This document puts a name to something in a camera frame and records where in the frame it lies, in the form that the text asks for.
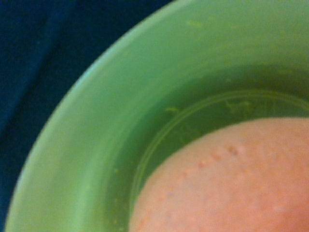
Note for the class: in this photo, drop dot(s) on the black tablecloth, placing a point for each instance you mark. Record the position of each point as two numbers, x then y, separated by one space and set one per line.
45 46

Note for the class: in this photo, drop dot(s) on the yellow plastic bowl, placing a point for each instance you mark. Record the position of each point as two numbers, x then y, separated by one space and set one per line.
191 68

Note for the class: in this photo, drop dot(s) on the small orange yellow ball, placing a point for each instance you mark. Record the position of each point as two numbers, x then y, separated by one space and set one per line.
250 177

